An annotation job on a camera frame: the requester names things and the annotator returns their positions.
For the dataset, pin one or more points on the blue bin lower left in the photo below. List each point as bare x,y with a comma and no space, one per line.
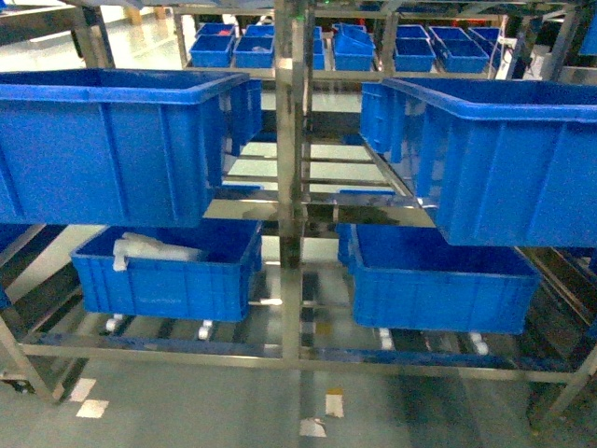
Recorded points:
216,286

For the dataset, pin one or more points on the blue bin lower right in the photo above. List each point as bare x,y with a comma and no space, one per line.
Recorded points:
411,278

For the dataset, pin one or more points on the blue bin behind left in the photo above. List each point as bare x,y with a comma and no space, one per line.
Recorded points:
246,114

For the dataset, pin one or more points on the blue bin behind right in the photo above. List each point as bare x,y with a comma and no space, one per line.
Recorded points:
382,120

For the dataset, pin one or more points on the white item in bin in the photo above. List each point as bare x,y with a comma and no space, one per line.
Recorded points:
137,246

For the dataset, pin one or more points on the large blue bin upper right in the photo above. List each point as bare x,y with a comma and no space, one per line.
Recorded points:
499,162

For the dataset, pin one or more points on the large blue bin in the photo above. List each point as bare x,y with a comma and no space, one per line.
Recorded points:
499,162
142,148

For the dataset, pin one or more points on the large blue bin upper left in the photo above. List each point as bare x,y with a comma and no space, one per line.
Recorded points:
142,148

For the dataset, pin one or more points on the stainless steel rack frame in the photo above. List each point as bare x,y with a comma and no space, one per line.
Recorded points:
307,177

